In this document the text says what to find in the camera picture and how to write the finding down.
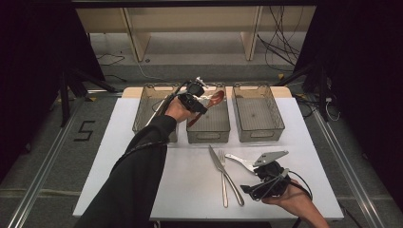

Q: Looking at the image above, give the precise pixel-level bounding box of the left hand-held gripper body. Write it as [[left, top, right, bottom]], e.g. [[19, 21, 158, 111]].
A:
[[177, 75, 209, 111]]

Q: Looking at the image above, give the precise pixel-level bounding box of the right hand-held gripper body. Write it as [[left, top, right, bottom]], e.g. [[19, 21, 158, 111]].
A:
[[249, 149, 291, 201]]

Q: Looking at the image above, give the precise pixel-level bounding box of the clear grey plastic bin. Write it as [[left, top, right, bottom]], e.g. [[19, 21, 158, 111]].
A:
[[231, 82, 285, 143], [132, 83, 182, 143], [185, 82, 231, 144]]

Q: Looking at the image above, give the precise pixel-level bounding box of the brown wooden spoon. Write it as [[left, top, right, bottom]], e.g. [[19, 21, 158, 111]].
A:
[[186, 89, 225, 128]]

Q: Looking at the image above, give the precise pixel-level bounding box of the steel fork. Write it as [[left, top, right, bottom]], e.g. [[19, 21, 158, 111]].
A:
[[218, 149, 230, 209]]

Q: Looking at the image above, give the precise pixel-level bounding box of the steel table knife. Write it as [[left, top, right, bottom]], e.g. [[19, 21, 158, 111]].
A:
[[208, 144, 245, 207]]

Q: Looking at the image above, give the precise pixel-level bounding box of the white chopstick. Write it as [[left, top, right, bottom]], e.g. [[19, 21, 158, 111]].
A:
[[145, 100, 167, 127]]

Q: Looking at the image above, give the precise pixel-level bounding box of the person's left hand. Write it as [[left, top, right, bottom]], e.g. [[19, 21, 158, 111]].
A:
[[164, 94, 198, 124]]

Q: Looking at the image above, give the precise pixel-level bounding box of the person's right hand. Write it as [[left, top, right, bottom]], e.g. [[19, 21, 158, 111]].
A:
[[260, 178, 314, 217]]

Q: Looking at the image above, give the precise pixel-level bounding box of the beige wooden shelf unit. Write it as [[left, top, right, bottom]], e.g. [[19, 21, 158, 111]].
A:
[[75, 6, 317, 63]]

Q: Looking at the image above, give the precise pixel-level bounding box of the white table mat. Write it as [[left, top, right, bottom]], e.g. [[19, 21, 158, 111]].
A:
[[72, 96, 345, 221]]

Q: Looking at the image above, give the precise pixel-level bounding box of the black metal stand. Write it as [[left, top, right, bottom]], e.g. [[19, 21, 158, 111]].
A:
[[275, 61, 331, 123]]

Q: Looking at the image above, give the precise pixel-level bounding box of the black tripod stand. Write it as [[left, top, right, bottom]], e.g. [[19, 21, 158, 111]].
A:
[[58, 67, 120, 127]]

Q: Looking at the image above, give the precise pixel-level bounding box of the black curtain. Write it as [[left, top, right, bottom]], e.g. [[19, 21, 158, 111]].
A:
[[294, 0, 403, 203], [0, 0, 106, 183]]

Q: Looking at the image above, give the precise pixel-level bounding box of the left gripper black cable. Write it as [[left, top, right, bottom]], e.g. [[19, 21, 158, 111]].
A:
[[151, 80, 191, 115]]

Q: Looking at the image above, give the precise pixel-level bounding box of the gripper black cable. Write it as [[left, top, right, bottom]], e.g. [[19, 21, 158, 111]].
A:
[[151, 80, 191, 115], [246, 169, 315, 228]]

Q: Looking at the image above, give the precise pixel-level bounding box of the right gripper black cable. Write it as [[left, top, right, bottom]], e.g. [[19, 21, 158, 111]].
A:
[[246, 169, 315, 228]]

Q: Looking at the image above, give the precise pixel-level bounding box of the white floor cable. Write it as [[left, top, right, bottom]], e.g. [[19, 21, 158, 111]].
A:
[[120, 50, 165, 83]]

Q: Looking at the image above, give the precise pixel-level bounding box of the aluminium floor rail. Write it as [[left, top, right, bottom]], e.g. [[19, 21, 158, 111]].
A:
[[312, 108, 386, 228], [6, 98, 84, 228]]

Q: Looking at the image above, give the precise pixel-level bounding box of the thin black floor cable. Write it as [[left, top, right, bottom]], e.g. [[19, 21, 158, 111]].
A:
[[96, 51, 126, 83]]

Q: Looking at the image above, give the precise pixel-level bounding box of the bundle of black floor cables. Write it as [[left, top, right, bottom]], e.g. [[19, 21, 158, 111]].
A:
[[256, 6, 302, 72]]

